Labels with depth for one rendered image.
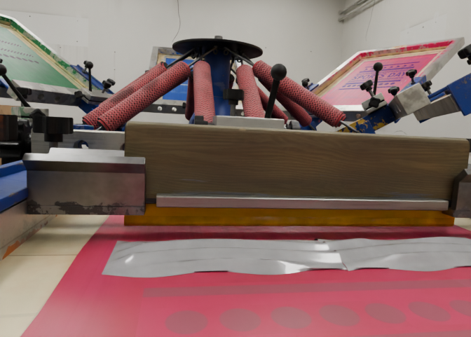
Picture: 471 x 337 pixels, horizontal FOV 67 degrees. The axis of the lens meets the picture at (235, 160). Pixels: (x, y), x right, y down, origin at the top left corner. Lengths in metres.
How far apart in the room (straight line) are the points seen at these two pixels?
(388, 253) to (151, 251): 0.20
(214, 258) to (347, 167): 0.17
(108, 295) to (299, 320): 0.11
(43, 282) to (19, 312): 0.04
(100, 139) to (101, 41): 4.09
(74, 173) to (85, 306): 0.13
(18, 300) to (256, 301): 0.14
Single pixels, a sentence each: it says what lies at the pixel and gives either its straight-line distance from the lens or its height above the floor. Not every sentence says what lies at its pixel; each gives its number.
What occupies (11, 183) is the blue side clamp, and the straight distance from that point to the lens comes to 0.36.
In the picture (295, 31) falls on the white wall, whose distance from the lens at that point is 4.88.
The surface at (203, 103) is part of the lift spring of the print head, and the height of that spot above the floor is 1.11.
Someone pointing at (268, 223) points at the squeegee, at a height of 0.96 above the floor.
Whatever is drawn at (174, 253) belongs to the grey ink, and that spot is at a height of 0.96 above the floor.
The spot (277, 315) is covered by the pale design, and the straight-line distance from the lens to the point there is 0.22.
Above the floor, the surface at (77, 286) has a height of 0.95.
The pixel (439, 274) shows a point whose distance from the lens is 0.33.
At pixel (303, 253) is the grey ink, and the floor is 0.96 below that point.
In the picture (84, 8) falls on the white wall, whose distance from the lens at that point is 4.76.
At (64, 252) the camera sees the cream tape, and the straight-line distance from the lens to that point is 0.32.
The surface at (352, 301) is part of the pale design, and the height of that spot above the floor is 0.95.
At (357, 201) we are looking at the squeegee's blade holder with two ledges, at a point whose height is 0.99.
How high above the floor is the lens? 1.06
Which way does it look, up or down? 6 degrees down
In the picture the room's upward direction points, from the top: 3 degrees clockwise
